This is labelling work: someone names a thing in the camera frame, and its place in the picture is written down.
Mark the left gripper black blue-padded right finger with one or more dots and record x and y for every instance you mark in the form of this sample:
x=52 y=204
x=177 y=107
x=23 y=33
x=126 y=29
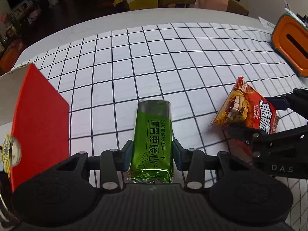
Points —
x=192 y=161

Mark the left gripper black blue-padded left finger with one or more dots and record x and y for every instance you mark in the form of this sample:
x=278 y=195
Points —
x=113 y=161

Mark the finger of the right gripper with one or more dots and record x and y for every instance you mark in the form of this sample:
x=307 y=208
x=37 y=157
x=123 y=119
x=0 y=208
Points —
x=280 y=103

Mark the green snack packet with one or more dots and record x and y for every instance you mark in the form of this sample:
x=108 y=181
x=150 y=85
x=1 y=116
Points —
x=152 y=158

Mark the red snack packet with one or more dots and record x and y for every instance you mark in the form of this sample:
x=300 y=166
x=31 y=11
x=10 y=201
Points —
x=246 y=107

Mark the orange tissue box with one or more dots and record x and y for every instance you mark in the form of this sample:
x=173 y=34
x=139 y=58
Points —
x=289 y=39

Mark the white black grid tablecloth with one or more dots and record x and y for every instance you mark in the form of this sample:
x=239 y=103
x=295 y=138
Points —
x=192 y=65

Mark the red white cardboard box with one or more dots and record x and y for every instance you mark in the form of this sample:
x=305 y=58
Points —
x=33 y=112

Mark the yellow minion snack packet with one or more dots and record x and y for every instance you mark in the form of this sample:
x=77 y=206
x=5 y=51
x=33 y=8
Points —
x=10 y=154

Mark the pink cloth on chair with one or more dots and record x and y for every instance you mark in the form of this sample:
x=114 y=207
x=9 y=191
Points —
x=220 y=5

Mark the wooden chair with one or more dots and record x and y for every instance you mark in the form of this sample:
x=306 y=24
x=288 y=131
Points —
x=233 y=6

